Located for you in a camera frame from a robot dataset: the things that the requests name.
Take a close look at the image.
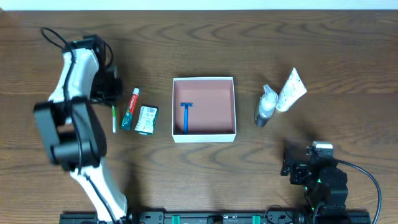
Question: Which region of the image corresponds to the green and white toothbrush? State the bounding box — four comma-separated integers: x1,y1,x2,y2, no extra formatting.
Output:
111,105,117,134

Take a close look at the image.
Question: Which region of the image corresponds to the blue disposable razor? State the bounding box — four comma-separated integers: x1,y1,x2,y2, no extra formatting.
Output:
180,102,193,134

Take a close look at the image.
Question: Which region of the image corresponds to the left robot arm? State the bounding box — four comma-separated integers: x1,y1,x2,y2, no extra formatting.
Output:
33,35,129,223

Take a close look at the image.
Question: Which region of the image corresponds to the white box with pink interior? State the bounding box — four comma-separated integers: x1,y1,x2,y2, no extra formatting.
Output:
172,77,237,143

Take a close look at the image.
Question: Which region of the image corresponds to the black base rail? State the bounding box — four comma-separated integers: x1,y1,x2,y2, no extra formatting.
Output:
58,210,373,224

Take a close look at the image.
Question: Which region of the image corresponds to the green wrapped soap bar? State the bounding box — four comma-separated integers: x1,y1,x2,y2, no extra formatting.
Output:
134,106,159,135

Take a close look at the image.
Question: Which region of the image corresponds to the clear foam soap pump bottle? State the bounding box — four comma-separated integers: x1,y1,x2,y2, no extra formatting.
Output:
254,85,278,127

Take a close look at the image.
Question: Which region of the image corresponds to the white lotion tube gold cap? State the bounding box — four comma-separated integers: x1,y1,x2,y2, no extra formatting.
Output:
275,67,307,112

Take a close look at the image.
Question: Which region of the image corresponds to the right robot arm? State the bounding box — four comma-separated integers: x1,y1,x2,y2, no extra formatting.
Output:
280,147,348,215

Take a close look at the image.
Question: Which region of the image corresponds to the red green toothpaste tube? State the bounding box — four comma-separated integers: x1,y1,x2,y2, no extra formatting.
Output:
121,88,140,131

